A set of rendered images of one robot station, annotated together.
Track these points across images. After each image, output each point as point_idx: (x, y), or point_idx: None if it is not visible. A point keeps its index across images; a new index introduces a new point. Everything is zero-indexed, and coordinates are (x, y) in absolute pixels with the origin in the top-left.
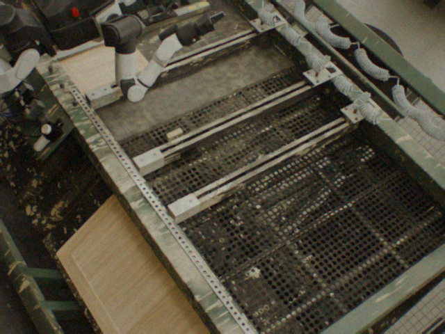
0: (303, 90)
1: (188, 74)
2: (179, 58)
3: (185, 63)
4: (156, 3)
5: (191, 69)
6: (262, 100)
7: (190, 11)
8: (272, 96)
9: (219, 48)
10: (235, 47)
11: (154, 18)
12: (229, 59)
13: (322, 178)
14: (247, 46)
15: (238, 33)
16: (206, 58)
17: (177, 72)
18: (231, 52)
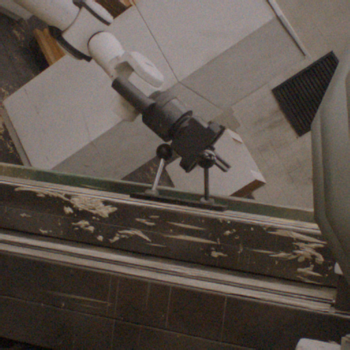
0: (262, 295)
1: (43, 238)
2: (57, 188)
3: (46, 192)
4: (180, 156)
5: (66, 237)
6: (11, 236)
7: (266, 219)
8: (76, 249)
9: (184, 210)
10: (249, 243)
11: (165, 197)
12: (204, 268)
13: None
14: (312, 277)
15: None
16: (123, 217)
17: (18, 215)
18: (230, 258)
